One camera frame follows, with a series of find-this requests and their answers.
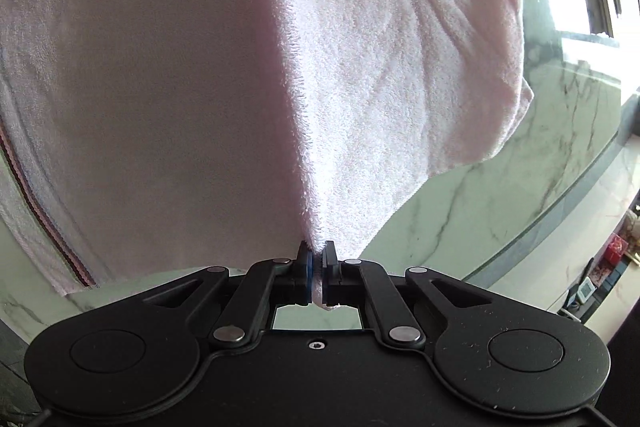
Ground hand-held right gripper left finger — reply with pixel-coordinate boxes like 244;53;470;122
142;241;316;348

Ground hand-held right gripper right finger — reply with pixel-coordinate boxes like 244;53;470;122
320;241;493;348

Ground pink striped towel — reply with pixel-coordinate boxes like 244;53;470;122
0;0;535;312

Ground white digital clock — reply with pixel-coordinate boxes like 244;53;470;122
574;278;597;306

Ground white marble television console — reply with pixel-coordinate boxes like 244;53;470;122
462;127;640;324

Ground red gift box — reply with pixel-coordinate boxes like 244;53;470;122
597;232;630;269

